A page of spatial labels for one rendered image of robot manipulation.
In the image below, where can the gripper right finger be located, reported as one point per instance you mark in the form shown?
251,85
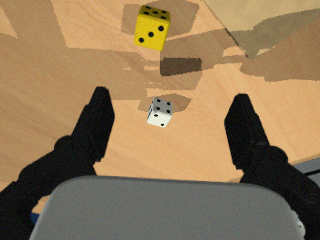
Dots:
268,166

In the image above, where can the white die with black pips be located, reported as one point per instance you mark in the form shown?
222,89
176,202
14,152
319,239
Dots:
160,112

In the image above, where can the tan square mat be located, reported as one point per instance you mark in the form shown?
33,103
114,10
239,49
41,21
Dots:
259,25

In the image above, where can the yellow die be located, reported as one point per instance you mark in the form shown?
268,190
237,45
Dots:
152,27

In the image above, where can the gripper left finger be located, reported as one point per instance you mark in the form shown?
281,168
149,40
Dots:
68,160

